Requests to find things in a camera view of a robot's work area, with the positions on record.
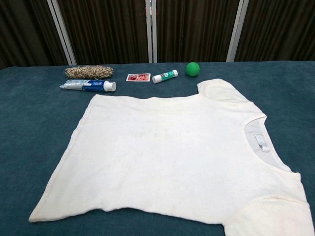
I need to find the green ball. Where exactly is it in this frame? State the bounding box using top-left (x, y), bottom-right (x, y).
top-left (185, 61), bottom-right (201, 78)

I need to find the dark folding screen panel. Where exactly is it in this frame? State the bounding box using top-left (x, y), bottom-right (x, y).
top-left (150, 0), bottom-right (244, 63)
top-left (53, 0), bottom-right (152, 66)
top-left (0, 0), bottom-right (72, 70)
top-left (231, 0), bottom-right (315, 62)

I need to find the white T-shirt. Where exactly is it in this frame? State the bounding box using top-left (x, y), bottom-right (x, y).
top-left (28, 78), bottom-right (315, 236)

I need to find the blue white toothpaste tube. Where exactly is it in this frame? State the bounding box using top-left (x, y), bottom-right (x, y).
top-left (59, 79), bottom-right (117, 93)

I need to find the beige braided rope bundle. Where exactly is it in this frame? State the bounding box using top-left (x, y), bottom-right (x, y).
top-left (64, 65), bottom-right (115, 80)

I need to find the red playing card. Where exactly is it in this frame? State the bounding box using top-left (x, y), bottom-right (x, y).
top-left (126, 73), bottom-right (151, 82)

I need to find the green white glue stick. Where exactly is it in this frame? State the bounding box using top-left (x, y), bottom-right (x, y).
top-left (152, 69), bottom-right (178, 85)

